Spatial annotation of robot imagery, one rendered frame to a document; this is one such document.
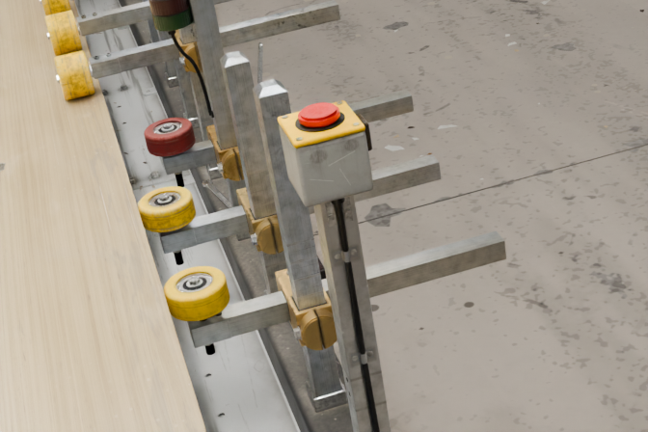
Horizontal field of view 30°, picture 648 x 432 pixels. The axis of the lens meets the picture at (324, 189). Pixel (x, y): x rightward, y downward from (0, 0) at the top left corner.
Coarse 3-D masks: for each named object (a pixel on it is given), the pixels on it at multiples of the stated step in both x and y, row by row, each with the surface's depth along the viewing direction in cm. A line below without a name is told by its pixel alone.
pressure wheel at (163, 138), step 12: (168, 120) 201; (180, 120) 200; (144, 132) 198; (156, 132) 197; (168, 132) 197; (180, 132) 195; (192, 132) 198; (156, 144) 195; (168, 144) 195; (180, 144) 196; (192, 144) 198; (180, 180) 202
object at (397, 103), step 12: (384, 96) 207; (396, 96) 206; (408, 96) 206; (360, 108) 204; (372, 108) 205; (384, 108) 206; (396, 108) 206; (408, 108) 207; (372, 120) 206; (204, 144) 201; (168, 156) 199; (180, 156) 199; (192, 156) 200; (204, 156) 200; (168, 168) 199; (180, 168) 200; (192, 168) 200
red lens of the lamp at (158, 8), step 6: (150, 0) 183; (168, 0) 182; (174, 0) 182; (180, 0) 183; (186, 0) 184; (150, 6) 184; (156, 6) 183; (162, 6) 182; (168, 6) 182; (174, 6) 182; (180, 6) 183; (186, 6) 184; (156, 12) 183; (162, 12) 183; (168, 12) 183; (174, 12) 183
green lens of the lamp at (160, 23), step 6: (186, 12) 184; (156, 18) 184; (162, 18) 183; (168, 18) 183; (174, 18) 183; (180, 18) 184; (186, 18) 184; (192, 18) 186; (156, 24) 185; (162, 24) 184; (168, 24) 184; (174, 24) 184; (180, 24) 184; (186, 24) 185; (162, 30) 184; (168, 30) 184
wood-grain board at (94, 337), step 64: (0, 0) 278; (0, 64) 239; (0, 128) 210; (64, 128) 206; (0, 192) 187; (64, 192) 184; (128, 192) 181; (0, 256) 169; (64, 256) 166; (128, 256) 163; (0, 320) 154; (64, 320) 152; (128, 320) 149; (0, 384) 141; (64, 384) 139; (128, 384) 137
